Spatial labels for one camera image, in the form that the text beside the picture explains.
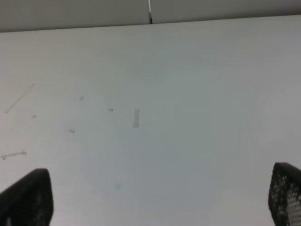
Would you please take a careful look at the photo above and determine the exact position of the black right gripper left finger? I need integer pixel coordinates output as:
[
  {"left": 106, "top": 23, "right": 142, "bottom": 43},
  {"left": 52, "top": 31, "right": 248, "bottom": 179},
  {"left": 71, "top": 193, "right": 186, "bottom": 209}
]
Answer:
[{"left": 0, "top": 169, "right": 54, "bottom": 226}]

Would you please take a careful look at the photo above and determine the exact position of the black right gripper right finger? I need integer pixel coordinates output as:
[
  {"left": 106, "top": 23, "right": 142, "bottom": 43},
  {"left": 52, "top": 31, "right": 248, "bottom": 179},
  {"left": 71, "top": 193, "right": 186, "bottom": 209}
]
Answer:
[{"left": 268, "top": 162, "right": 301, "bottom": 226}]

